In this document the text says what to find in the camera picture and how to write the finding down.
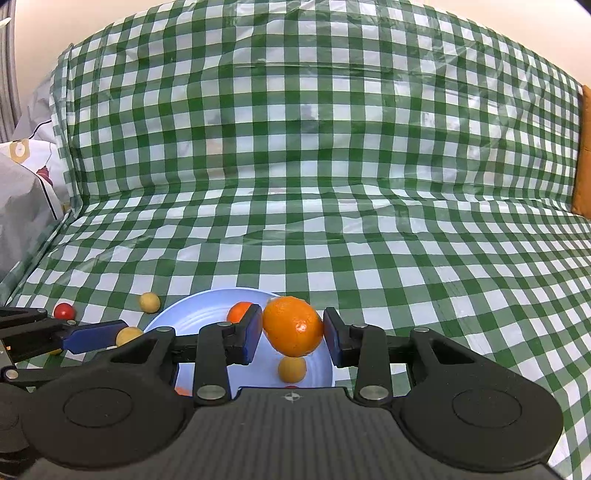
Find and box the grey white cloth bag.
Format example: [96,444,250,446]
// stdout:
[0,69,71,220]

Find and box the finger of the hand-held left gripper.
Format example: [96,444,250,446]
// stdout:
[0,364,47,387]
[0,308,129,363]

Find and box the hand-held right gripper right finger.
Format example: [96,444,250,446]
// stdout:
[322,307,485,407]

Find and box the grey striped curtain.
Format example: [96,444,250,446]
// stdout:
[0,16,22,144]

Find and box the wooden board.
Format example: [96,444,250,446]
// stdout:
[571,85,591,216]

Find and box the light blue plate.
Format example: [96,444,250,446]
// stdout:
[143,288,335,398]

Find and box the green checked tablecloth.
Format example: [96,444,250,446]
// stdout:
[0,0,591,479]

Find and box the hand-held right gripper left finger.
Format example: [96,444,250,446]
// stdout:
[108,304,264,407]

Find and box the large orange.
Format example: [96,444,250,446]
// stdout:
[262,295,325,358]

